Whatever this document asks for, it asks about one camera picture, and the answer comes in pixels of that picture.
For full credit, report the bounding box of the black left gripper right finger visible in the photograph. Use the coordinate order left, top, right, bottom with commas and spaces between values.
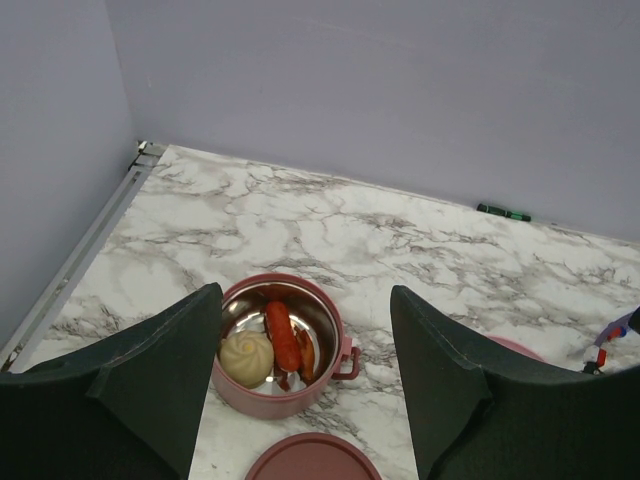
390, 285, 639, 479

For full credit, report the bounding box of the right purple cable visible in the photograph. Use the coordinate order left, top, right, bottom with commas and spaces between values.
579, 309, 640, 375

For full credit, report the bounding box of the red sausage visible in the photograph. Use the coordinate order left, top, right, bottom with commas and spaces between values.
265, 301, 301, 373

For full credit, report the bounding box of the white steamed bun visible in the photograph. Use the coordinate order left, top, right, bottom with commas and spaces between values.
219, 330, 274, 389

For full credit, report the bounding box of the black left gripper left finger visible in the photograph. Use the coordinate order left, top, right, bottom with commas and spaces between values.
1, 283, 222, 479

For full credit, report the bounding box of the green black screwdriver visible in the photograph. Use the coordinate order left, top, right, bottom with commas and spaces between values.
476, 203, 532, 222

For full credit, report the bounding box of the pink food plate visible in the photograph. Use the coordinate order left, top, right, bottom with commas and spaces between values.
488, 335, 545, 363

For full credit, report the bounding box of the dark pink round lid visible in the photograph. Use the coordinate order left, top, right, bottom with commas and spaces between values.
245, 433, 382, 480

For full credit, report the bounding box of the red braised meat piece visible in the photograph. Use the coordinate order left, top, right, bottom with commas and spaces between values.
294, 327, 315, 386

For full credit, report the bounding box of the pink steel lunch pot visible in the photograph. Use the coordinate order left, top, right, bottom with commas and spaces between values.
211, 273, 361, 420

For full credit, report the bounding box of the aluminium table edge rail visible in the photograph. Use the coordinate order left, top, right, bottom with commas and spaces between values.
0, 140, 166, 371

